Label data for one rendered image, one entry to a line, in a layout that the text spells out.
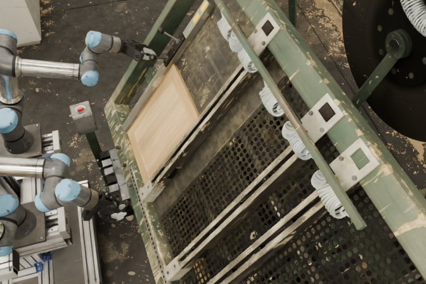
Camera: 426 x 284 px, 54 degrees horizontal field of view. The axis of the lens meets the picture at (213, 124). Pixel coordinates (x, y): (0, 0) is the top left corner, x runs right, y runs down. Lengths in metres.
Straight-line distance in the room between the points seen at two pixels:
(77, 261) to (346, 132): 2.13
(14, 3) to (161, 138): 2.52
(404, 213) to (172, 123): 1.29
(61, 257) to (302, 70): 2.13
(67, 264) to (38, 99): 1.72
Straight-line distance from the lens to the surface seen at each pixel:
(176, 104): 2.17
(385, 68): 1.81
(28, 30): 4.57
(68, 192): 1.54
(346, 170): 1.35
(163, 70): 2.28
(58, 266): 3.04
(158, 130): 2.29
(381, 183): 1.30
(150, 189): 2.20
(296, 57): 1.53
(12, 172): 1.73
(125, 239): 3.22
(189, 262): 1.98
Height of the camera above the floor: 2.94
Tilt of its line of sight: 53 degrees down
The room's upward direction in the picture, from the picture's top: straight up
